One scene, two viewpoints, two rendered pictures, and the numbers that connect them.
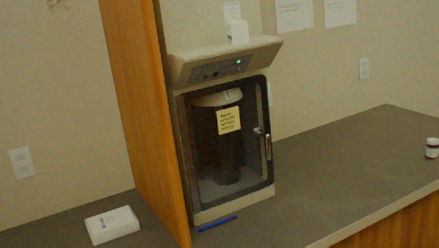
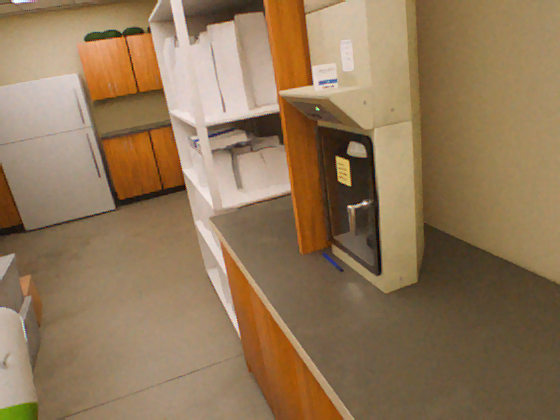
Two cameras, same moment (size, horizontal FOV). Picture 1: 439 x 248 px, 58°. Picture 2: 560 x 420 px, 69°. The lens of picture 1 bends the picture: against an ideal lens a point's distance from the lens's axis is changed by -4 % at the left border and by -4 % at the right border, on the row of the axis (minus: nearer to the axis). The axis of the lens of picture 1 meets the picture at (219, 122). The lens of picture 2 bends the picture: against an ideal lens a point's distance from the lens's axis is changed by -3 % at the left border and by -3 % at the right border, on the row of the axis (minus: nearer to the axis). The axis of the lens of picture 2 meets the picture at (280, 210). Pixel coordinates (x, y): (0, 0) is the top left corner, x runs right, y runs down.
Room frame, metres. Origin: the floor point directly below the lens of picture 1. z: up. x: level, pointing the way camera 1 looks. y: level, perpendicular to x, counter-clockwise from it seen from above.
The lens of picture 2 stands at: (1.16, -1.19, 1.61)
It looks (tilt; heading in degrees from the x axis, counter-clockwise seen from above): 20 degrees down; 97
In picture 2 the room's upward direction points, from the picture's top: 9 degrees counter-clockwise
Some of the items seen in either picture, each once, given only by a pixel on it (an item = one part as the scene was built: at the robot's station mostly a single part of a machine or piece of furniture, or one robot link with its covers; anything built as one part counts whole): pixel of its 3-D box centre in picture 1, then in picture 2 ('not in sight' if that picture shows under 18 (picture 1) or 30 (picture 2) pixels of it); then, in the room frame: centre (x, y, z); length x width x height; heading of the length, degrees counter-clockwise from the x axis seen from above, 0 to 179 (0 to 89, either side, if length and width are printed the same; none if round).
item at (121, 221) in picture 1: (111, 224); not in sight; (1.18, 0.40, 0.96); 0.16 x 0.12 x 0.04; 115
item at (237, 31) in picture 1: (237, 32); (324, 77); (1.18, -0.08, 1.54); 0.05 x 0.05 x 0.06; 12
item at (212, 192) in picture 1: (230, 144); (346, 197); (1.21, -0.03, 1.19); 0.30 x 0.01 x 0.40; 115
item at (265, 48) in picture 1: (229, 62); (321, 107); (1.16, -0.05, 1.46); 0.32 x 0.11 x 0.10; 116
